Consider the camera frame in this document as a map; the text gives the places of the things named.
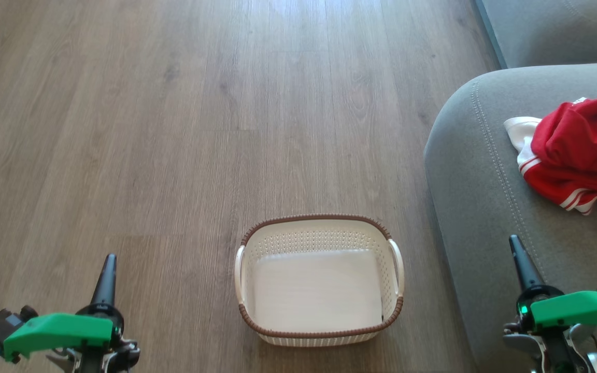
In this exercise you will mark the red shorts white stripes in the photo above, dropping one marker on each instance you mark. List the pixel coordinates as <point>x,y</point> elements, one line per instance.
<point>583,134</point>

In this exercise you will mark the red jersey white sleeve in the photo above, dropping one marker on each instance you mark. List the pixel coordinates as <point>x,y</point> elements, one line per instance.
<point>557,185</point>

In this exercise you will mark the grey fabric sofa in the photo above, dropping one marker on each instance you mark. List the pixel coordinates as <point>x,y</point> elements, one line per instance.
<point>485,207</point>

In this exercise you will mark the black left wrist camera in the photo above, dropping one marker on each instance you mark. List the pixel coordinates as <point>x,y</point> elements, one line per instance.
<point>3,324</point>

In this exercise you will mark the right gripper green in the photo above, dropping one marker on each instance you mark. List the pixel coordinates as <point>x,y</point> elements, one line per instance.
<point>578,311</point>

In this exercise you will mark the white laundry basket brown rim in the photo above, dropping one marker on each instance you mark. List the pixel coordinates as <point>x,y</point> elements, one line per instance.
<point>319,290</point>

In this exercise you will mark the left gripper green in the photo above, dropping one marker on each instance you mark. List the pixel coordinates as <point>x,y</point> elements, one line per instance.
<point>57,331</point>

